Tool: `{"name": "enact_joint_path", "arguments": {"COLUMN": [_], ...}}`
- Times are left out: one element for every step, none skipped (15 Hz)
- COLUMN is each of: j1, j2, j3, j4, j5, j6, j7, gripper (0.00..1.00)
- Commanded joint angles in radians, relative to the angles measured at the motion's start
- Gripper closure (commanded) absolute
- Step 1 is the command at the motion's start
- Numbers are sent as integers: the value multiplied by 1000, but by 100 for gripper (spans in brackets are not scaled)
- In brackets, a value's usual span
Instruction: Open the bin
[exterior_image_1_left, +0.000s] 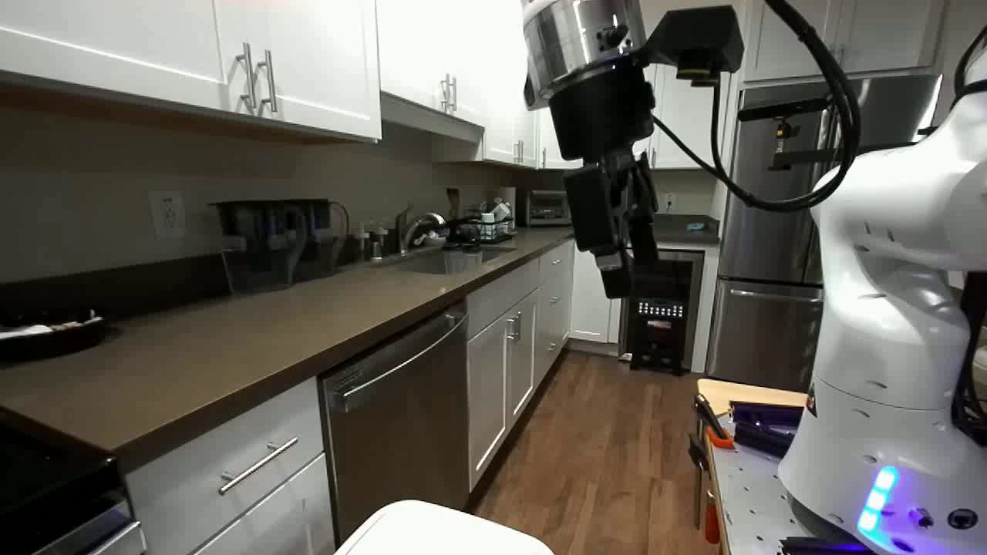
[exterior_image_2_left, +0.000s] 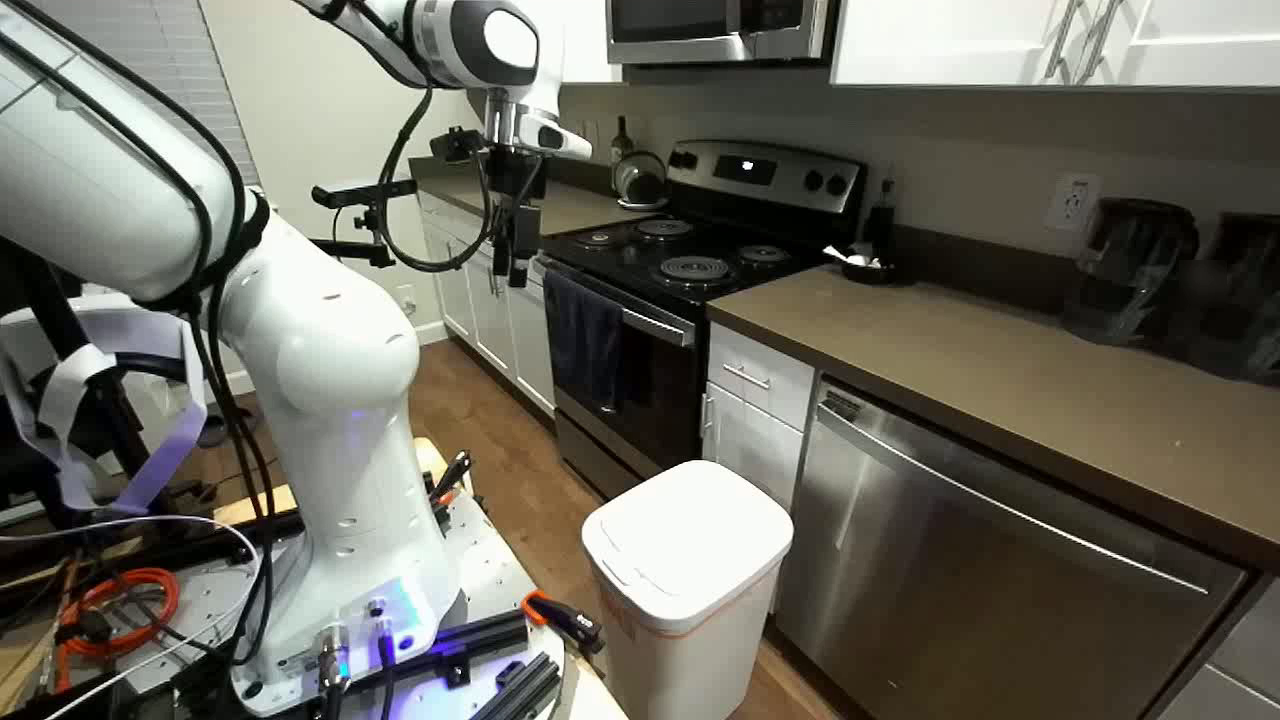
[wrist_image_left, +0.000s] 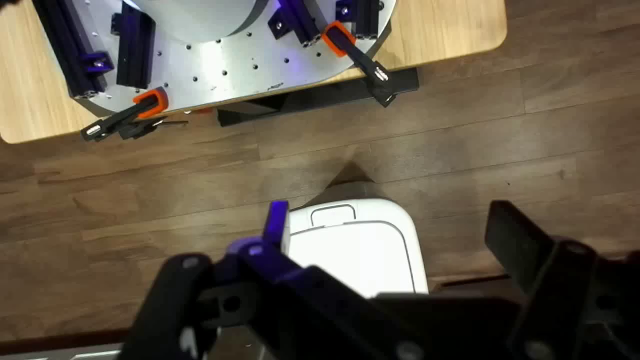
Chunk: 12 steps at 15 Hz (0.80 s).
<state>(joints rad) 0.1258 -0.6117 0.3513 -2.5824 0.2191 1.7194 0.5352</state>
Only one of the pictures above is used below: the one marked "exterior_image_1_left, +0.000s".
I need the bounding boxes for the white wall outlet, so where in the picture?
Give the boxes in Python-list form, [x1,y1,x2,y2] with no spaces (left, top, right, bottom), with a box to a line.
[148,190,189,247]

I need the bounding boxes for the stainless steel refrigerator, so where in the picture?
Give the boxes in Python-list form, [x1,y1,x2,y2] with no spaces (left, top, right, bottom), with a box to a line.
[705,67,943,393]

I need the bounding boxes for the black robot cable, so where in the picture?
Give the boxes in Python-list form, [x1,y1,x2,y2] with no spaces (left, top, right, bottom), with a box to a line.
[647,0,862,215]

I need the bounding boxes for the black stove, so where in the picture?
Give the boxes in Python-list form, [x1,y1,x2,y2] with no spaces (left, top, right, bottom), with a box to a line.
[0,422,148,555]

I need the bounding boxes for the orange clamp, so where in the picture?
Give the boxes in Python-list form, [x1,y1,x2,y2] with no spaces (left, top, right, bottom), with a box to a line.
[688,393,739,457]

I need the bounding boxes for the black tray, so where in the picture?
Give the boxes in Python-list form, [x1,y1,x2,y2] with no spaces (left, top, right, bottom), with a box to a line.
[0,311,111,364]

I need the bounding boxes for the white wall cabinet, two handles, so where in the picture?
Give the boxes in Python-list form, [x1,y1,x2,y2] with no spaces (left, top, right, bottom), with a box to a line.
[0,0,385,146]

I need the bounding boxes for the chrome kitchen faucet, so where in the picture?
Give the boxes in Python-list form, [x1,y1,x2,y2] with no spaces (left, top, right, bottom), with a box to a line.
[393,204,449,260]

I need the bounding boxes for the kitchen sink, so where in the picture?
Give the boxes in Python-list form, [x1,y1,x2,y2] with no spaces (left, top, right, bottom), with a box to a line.
[382,243,517,277]

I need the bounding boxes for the stainless steel dishwasher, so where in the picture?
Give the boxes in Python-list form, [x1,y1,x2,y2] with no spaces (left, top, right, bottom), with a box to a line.
[319,299,475,542]

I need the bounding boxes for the black wine cooler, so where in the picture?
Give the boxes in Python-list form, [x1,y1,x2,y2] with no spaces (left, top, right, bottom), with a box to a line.
[618,243,710,377]

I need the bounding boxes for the white drawer with handle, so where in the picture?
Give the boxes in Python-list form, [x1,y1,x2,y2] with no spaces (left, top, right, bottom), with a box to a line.
[120,377,339,555]

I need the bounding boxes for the perforated metal table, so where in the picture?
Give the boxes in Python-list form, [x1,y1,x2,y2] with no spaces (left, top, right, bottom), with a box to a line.
[705,439,877,555]

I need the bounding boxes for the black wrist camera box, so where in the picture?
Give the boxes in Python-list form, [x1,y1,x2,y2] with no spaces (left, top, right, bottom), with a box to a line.
[640,3,747,90]

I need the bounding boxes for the white bin with lid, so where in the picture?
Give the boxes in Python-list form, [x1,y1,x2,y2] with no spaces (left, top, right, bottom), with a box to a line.
[334,497,557,555]

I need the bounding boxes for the wooden board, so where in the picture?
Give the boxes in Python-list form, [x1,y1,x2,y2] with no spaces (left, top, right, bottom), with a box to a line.
[695,377,813,419]

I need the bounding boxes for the white wall cabinet, short handle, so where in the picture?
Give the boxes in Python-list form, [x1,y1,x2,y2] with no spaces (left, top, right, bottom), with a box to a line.
[374,0,486,134]

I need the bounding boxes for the dark purple box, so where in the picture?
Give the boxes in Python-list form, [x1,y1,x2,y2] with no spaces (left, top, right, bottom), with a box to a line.
[727,402,809,459]

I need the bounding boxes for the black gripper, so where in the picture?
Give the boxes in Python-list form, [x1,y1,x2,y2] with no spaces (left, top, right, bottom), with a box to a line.
[562,151,662,304]

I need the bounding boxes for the silver toaster oven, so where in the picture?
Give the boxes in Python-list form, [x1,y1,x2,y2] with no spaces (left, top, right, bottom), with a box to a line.
[516,185,573,231]

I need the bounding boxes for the dish rack with dishes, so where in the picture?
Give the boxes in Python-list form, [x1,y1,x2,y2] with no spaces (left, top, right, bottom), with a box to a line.
[448,198,517,251]

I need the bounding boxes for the dark water filter pitcher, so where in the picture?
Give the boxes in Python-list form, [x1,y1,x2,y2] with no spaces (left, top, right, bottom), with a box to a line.
[213,195,355,297]

